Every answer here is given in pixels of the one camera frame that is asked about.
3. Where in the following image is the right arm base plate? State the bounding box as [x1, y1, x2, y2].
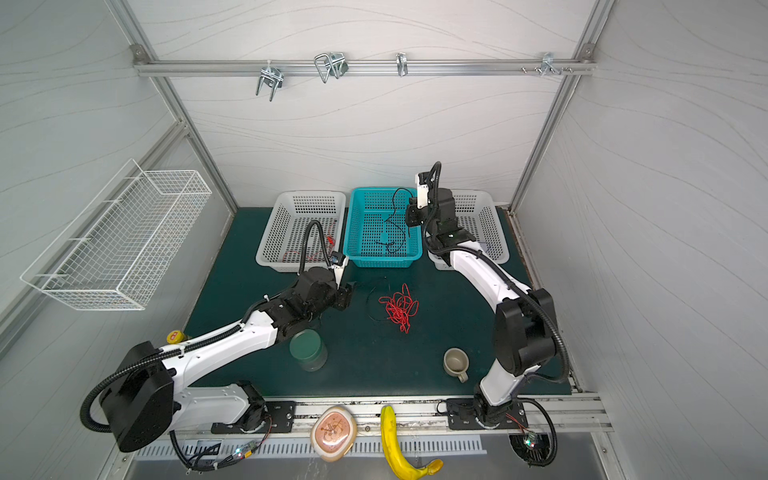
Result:
[436, 396, 528, 430]

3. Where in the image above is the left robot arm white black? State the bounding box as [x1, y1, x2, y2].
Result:
[79, 251, 353, 452]

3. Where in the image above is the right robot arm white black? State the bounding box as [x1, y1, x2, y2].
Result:
[405, 161, 571, 428]

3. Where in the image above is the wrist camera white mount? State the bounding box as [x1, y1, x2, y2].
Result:
[416, 171, 433, 209]
[329, 251, 349, 285]

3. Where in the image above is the yellow banana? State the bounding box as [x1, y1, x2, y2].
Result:
[380, 405, 444, 480]

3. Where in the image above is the metal clamp hook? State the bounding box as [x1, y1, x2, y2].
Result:
[313, 52, 349, 83]
[395, 52, 408, 77]
[255, 65, 284, 102]
[521, 53, 572, 77]

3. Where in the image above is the left white plastic basket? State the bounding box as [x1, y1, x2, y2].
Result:
[255, 191, 347, 273]

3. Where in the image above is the teal plastic basket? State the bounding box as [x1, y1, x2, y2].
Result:
[343, 187, 423, 269]

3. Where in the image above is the right white plastic basket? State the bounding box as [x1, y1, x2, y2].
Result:
[452, 190, 510, 264]

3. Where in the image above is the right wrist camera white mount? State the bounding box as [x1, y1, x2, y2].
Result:
[416, 171, 433, 209]

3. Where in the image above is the green cylindrical container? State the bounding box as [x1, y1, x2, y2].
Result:
[289, 329, 328, 372]

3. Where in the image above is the beige ceramic mug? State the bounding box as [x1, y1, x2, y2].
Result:
[442, 348, 470, 383]

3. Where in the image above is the pink round toy dish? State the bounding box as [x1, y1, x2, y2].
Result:
[310, 405, 358, 462]

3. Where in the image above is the black cable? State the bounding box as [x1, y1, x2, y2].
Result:
[374, 187, 418, 256]

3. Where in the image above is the white wire wall basket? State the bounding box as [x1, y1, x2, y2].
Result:
[20, 159, 211, 311]

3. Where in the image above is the red cable bundle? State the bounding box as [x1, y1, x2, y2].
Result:
[377, 283, 421, 335]

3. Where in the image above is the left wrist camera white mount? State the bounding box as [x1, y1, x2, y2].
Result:
[329, 251, 349, 285]

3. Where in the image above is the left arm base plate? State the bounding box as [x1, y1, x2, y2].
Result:
[211, 401, 297, 435]

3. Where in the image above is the white plastic basket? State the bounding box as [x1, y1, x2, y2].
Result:
[452, 190, 510, 264]
[255, 191, 347, 273]

